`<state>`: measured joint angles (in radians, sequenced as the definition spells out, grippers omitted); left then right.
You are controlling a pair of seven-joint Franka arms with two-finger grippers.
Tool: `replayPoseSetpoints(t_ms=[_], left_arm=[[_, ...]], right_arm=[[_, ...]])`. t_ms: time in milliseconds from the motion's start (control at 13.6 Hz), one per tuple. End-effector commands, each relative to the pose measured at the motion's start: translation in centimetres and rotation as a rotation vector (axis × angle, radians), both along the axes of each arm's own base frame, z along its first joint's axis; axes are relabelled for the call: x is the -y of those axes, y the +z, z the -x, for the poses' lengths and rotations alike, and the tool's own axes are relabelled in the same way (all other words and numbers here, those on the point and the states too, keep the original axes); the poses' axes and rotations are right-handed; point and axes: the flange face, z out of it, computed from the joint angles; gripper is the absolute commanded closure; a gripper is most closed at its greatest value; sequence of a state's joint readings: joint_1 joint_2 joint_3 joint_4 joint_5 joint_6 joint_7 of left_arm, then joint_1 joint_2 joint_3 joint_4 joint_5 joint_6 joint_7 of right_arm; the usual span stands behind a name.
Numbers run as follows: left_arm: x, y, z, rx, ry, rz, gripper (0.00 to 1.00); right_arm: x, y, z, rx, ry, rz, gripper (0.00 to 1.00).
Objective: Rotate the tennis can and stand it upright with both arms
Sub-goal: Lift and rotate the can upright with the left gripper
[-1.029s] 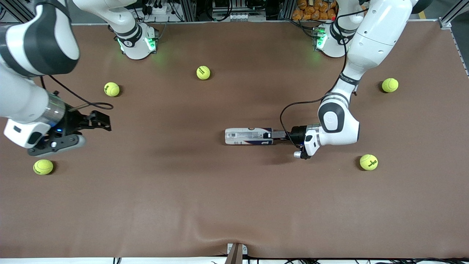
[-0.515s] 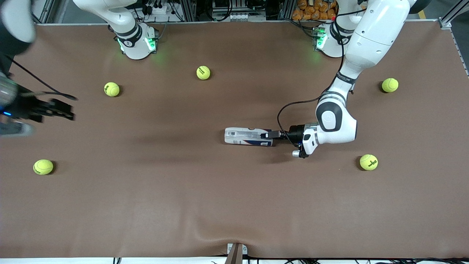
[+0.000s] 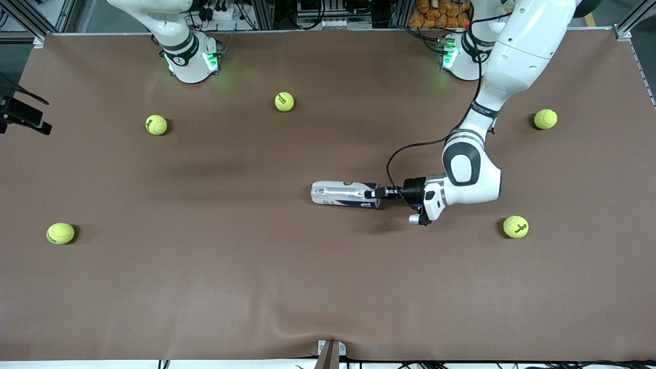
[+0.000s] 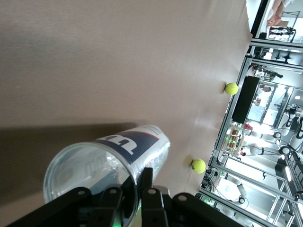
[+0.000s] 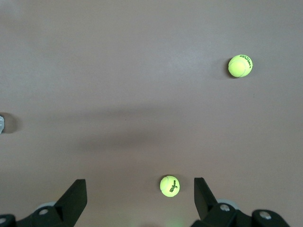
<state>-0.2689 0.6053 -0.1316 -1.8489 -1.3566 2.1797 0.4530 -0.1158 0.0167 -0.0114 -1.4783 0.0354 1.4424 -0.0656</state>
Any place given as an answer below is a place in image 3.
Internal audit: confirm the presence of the brown table mat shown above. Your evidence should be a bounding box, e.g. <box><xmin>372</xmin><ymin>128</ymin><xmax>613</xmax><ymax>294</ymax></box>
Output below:
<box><xmin>0</xmin><ymin>28</ymin><xmax>656</xmax><ymax>362</ymax></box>

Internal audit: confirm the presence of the aluminium frame profile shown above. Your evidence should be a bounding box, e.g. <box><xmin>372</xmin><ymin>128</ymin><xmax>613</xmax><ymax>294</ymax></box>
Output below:
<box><xmin>614</xmin><ymin>0</ymin><xmax>656</xmax><ymax>40</ymax></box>
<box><xmin>0</xmin><ymin>0</ymin><xmax>77</xmax><ymax>42</ymax></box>

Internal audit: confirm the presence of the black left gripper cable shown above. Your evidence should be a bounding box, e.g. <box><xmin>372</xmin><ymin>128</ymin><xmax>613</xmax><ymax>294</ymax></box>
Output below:
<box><xmin>385</xmin><ymin>13</ymin><xmax>513</xmax><ymax>212</ymax></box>

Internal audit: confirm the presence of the white power strip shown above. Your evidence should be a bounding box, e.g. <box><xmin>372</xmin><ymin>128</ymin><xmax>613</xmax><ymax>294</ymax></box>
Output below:
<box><xmin>197</xmin><ymin>3</ymin><xmax>248</xmax><ymax>22</ymax></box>

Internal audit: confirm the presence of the grey electronics box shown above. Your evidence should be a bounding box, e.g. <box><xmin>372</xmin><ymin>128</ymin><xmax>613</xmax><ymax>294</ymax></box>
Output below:
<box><xmin>296</xmin><ymin>0</ymin><xmax>374</xmax><ymax>30</ymax></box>

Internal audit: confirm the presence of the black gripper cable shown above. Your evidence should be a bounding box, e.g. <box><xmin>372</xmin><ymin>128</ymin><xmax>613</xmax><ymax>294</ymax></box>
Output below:
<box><xmin>0</xmin><ymin>73</ymin><xmax>51</xmax><ymax>106</ymax></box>
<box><xmin>385</xmin><ymin>13</ymin><xmax>513</xmax><ymax>212</ymax></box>

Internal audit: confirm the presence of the clear tennis ball can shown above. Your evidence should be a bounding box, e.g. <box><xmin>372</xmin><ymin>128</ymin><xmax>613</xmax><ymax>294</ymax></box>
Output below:
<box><xmin>311</xmin><ymin>180</ymin><xmax>381</xmax><ymax>209</ymax></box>

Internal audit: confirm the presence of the orange packets pile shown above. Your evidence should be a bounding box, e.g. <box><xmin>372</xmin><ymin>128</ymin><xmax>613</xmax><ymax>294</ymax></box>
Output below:
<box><xmin>408</xmin><ymin>0</ymin><xmax>473</xmax><ymax>29</ymax></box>

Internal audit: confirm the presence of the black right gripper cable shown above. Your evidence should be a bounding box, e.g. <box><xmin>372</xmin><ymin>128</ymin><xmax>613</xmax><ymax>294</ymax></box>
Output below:
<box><xmin>0</xmin><ymin>73</ymin><xmax>51</xmax><ymax>106</ymax></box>

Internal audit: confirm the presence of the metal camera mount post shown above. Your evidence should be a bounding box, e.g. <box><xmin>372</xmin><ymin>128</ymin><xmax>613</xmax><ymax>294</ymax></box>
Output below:
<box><xmin>314</xmin><ymin>339</ymin><xmax>347</xmax><ymax>369</ymax></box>

